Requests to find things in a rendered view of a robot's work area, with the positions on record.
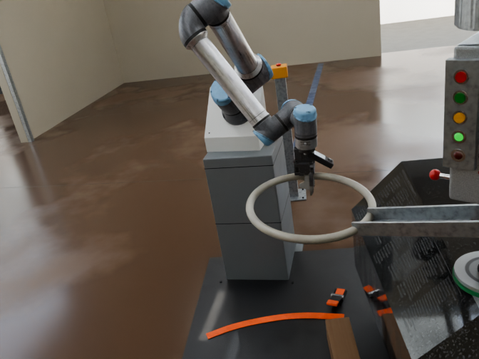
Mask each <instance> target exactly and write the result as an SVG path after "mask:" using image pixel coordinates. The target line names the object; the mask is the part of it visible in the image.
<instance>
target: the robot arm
mask: <svg viewBox="0 0 479 359"><path fill-rule="evenodd" d="M230 7H231V3H230V2H229V0H192V1H191V2H190V3H189V4H188V5H187V6H185V8H184V9H183V10H182V13H181V15H180V20H179V35H180V40H181V42H182V44H183V46H184V47H186V49H187V50H192V51H193V52H194V53H195V55H196V56H197V57H198V58H199V59H200V61H201V62H202V64H203V65H204V66H205V67H206V69H207V70H208V71H209V72H210V73H211V75H212V76H213V77H214V79H215V81H214V82H213V84H212V86H211V89H210V94H211V96H212V99H213V100H214V102H215V103H216V104H217V106H218V107H219V108H220V109H221V110H222V116H223V118H224V119H225V120H226V121H227V122H228V123H229V124H231V125H241V124H244V123H246V122H247V121H249V123H250V124H251V125H252V127H253V128H254V131H253V133H254V134H255V135H256V136H257V137H258V138H259V139H260V140H261V141H262V143H263V144H264V145H266V146H270V145H271V144H272V143H273V142H275V141H276V140H277V139H279V138H280V137H281V136H283V134H284V133H286V132H287V131H289V130H290V129H292V128H293V127H294V134H295V146H294V158H295V159H294V175H299V176H304V175H307V176H305V178H304V179H303V180H304V181H303V182H302V183H300V184H299V186H300V187H301V188H303V189H307V190H310V196H312V194H313V193H314V185H315V179H314V172H315V161H317V162H318V163H320V164H322V165H324V166H326V167H328V168H330V169H331V168H332V167H333V166H334V161H333V160H332V159H331V158H329V157H327V156H325V155H323V154H321V153H320V152H317V151H316V150H315V147H317V123H316V117H317V113H316V108H315V107H314V106H313V105H309V104H302V103H301V102H300V101H298V100H295V99H290V100H287V101H286V102H284V103H283V105H282V108H281V110H280V111H279V112H278V113H276V114H275V115H273V116H272V117H271V115H270V114H269V113H268V112H267V111H266V110H265V109H264V108H263V107H262V105H261V104H260V103H259V101H258V100H257V99H256V98H255V97H254V95H253V93H254V92H255V91H257V90H258V89H259V88H261V87H262V86H263V85H264V84H265V83H266V82H268V81H269V80H270V79H271V78H272V77H273V75H274V74H273V71H272V69H271V67H270V65H269V64H268V62H267V61H266V59H265V58H264V57H263V56H262V55H261V54H259V53H258V54H255V53H253V52H252V50H251V48H250V47H249V45H248V43H247V41H246V39H245V38H244V36H243V34H242V32H241V31H240V28H239V26H238V25H237V23H236V21H235V20H234V18H233V16H232V14H231V13H230V10H229V8H230ZM208 25H209V27H210V28H211V30H212V32H213V33H214V35H215V36H216V37H217V39H218V41H219V42H220V44H221V45H222V47H223V48H224V50H225V51H226V53H227V55H228V56H229V57H230V59H231V61H232V62H233V63H234V65H235V70H233V69H232V67H231V66H230V64H229V63H228V62H227V61H226V60H225V58H224V57H223V56H222V54H221V53H220V52H219V51H218V50H217V48H216V47H215V46H214V44H213V43H212V42H211V40H210V39H209V38H208V37H207V34H208V31H207V30H206V28H205V27H207V26H208ZM308 174H309V175H308Z"/></svg>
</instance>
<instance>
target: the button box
mask: <svg viewBox="0 0 479 359"><path fill-rule="evenodd" d="M461 69H462V70H465V71H467V72H468V74H469V80H468V82H467V83H465V84H458V83H456V82H455V81H454V78H453V76H454V73H455V72H456V71H458V70H461ZM458 90H463V91H465V92H466V93H467V94H468V101H467V103H465V104H463V105H458V104H456V103H455V102H454V100H453V94H454V93H455V92H456V91H458ZM458 110H461V111H463V112H464V113H466V115H467V117H468V119H467V121H466V122H465V123H464V124H462V125H459V124H456V123H454V122H453V119H452V116H453V113H454V112H455V111H458ZM456 130H462V131H463V132H464V133H465V134H466V141H465V142H464V143H461V144H458V143H456V142H454V141H453V140H452V137H451V136H452V133H453V132H454V131H456ZM478 131H479V58H448V59H446V60H445V97H444V125H443V167H450V168H455V169H460V170H469V171H475V169H476V167H477V154H478ZM454 149H460V150H462V151H464V153H465V159H464V160H463V161H462V162H456V161H455V160H453V159H452V157H451V152H452V151H453V150H454Z"/></svg>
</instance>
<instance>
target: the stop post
mask: <svg viewBox="0 0 479 359"><path fill-rule="evenodd" d="M271 69H272V71H273V74H274V75H273V77H272V79H274V82H275V88H276V94H277V105H278V111H280V110H281V108H282V105H283V103H284V102H286V101H287V100H288V94H287V82H286V78H287V77H288V70H287V64H286V63H284V64H281V65H280V66H276V65H273V66H271ZM283 143H284V154H285V160H286V166H287V174H293V173H294V159H295V158H294V145H293V138H292V129H290V130H289V131H287V132H286V133H284V134H283ZM288 183H289V194H290V200H291V202H294V201H303V200H307V195H306V190H305V189H298V182H297V180H293V181H289V182H288Z"/></svg>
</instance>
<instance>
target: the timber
mask: <svg viewBox="0 0 479 359"><path fill-rule="evenodd" d="M325 323H326V336H327V340H328V344H329V351H330V355H331V359H360V356H359V351H358V348H357V345H356V341H355V337H354V333H353V330H352V327H351V322H350V320H349V317H345V318H332V319H326V320H325Z"/></svg>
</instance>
